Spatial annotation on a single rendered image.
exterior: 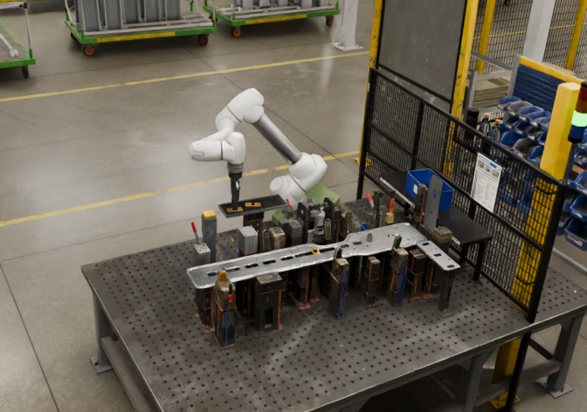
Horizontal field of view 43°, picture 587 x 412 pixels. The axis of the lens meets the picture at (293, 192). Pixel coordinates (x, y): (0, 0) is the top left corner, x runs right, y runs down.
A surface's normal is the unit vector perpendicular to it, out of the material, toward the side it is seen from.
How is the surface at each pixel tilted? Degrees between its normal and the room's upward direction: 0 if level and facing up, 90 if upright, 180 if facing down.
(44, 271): 0
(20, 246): 0
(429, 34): 90
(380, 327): 0
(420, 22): 90
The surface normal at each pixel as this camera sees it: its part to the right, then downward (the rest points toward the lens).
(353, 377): 0.05, -0.88
